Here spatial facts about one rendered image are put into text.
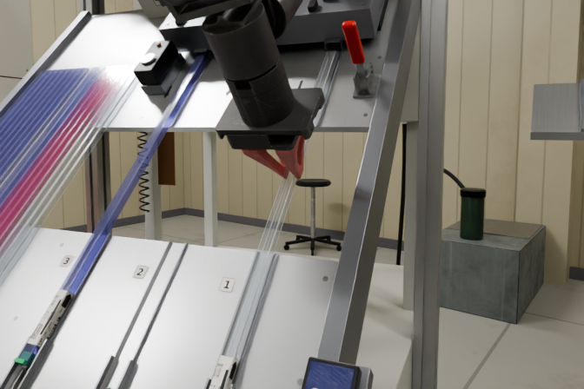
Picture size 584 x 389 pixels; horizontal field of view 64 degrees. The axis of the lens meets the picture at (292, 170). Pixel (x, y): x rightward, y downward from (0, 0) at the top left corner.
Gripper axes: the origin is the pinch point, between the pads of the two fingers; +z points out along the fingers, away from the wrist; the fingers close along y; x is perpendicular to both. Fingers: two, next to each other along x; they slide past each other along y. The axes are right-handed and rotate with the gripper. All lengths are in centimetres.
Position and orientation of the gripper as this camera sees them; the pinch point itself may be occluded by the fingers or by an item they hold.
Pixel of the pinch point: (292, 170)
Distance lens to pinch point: 53.5
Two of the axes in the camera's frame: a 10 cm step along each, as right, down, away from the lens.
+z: 2.6, 6.9, 6.8
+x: -2.9, 7.3, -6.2
